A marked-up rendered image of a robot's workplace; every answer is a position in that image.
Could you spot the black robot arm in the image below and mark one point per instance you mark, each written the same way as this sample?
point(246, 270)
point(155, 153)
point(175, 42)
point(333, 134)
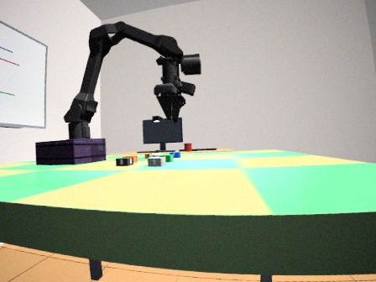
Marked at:
point(83, 106)

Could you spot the orange block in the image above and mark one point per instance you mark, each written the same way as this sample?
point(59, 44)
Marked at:
point(135, 158)

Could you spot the blue block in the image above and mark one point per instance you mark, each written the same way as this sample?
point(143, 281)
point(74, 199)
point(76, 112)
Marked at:
point(176, 154)

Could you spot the green block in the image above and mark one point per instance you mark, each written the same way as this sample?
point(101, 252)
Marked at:
point(168, 157)

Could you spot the yellow block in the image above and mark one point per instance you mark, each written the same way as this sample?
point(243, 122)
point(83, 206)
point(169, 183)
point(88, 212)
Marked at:
point(146, 156)

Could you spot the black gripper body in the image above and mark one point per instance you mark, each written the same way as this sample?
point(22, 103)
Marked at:
point(167, 87)

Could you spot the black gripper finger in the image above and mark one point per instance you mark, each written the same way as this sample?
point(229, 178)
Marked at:
point(176, 110)
point(166, 102)

